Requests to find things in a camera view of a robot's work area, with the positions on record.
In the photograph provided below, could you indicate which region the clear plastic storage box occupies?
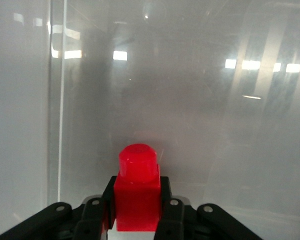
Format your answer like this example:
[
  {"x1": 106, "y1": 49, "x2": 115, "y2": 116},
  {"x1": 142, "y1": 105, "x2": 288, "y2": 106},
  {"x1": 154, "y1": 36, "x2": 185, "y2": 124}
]
[{"x1": 0, "y1": 0, "x2": 300, "y2": 240}]

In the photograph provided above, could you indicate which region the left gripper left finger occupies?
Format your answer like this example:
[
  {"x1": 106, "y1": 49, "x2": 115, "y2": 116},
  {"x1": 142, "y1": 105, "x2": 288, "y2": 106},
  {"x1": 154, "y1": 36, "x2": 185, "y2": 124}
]
[{"x1": 0, "y1": 175, "x2": 117, "y2": 240}]

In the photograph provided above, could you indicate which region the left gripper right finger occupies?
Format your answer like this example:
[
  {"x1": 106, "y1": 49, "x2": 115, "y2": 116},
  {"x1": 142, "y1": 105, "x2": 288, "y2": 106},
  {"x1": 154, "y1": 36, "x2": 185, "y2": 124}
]
[{"x1": 153, "y1": 175, "x2": 264, "y2": 240}]

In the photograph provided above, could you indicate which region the red block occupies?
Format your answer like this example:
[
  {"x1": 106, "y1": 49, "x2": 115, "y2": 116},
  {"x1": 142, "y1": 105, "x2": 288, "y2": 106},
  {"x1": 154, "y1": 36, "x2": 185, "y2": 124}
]
[{"x1": 113, "y1": 143, "x2": 162, "y2": 232}]

